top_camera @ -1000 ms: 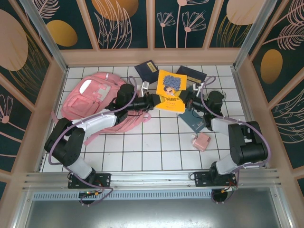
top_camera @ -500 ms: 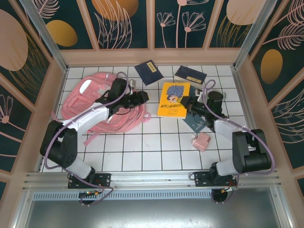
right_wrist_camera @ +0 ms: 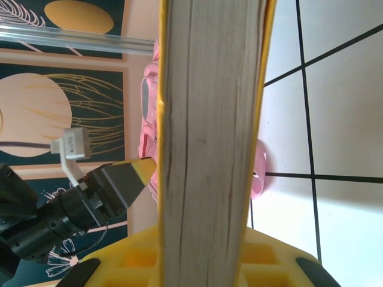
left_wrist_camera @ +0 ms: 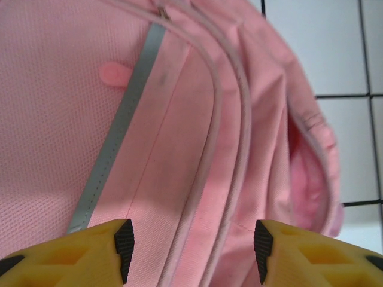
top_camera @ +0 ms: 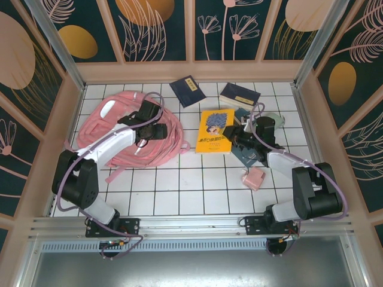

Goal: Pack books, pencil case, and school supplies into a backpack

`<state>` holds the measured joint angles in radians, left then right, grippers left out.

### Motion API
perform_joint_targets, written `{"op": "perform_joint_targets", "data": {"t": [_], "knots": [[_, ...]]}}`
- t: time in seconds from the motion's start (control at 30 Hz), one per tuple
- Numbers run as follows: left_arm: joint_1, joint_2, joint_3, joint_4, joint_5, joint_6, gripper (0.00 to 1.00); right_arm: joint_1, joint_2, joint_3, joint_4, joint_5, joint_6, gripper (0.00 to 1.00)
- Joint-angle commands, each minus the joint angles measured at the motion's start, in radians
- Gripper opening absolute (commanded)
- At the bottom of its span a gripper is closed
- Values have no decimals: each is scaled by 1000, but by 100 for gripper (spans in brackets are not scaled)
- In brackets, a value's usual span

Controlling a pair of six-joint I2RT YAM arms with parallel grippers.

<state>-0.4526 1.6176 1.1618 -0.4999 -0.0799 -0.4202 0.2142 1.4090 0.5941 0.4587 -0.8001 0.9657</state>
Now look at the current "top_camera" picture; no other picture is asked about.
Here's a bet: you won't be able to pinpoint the mint green pencil case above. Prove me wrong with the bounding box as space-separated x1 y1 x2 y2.
268 112 287 130

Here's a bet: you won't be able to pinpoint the teal notebook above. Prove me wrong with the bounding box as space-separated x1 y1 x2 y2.
232 145 264 169

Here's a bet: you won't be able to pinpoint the thick navy blue book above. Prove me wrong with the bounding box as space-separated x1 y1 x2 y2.
219 82 262 112

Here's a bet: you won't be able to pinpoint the pink backpack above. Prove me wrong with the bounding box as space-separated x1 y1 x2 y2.
76 91 192 185

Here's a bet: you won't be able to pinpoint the small pink box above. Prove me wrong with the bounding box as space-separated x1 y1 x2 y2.
241 166 267 191

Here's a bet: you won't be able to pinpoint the thin navy blue book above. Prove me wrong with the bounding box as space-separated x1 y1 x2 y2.
169 75 208 109

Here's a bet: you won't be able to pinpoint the yellow paperback book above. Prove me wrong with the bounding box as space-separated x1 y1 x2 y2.
194 108 236 155

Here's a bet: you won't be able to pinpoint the grey sheet metal panel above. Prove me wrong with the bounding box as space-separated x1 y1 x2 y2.
17 250 369 287

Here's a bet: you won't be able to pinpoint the wall panel oval and fern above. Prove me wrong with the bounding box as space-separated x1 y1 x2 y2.
312 0 383 131

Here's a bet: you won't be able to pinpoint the wall panel orange circle leaves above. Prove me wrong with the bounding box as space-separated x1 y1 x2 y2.
107 0 189 63

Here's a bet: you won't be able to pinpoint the wall panel with pink flowers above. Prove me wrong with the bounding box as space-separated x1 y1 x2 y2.
193 0 270 62

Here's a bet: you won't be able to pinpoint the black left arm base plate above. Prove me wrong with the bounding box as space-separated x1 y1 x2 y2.
85 217 141 239

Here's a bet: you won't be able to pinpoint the aluminium frame post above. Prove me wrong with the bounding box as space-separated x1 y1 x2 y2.
292 0 341 88
23 0 87 90

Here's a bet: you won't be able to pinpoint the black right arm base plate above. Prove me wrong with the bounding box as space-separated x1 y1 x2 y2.
244 215 302 240

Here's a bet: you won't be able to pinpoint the wall panel pink leaf outlines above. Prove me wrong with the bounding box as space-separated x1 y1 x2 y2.
339 110 383 213

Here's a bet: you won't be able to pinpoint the wide aluminium base rail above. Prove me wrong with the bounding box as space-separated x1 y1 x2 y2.
28 216 357 240

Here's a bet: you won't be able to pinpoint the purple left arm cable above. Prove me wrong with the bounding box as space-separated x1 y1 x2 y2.
56 91 166 261

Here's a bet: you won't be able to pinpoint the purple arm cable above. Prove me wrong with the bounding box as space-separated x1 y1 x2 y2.
56 91 166 261
248 102 350 258

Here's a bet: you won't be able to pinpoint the wall panel with orange oval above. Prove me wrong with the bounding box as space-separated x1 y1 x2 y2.
35 0 126 64

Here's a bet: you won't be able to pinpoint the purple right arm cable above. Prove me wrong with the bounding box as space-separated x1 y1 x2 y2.
248 102 350 258

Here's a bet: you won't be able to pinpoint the wall panel beige circle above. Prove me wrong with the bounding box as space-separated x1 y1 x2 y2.
262 0 326 62

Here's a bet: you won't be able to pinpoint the perforated metal cable tray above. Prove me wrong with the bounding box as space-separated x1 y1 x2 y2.
38 240 346 252

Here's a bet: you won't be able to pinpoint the wall panel small pink flowers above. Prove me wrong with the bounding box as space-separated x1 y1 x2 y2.
0 92 42 218

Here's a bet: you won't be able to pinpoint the wall panel large beige oval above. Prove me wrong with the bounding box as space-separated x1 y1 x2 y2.
0 0 66 138

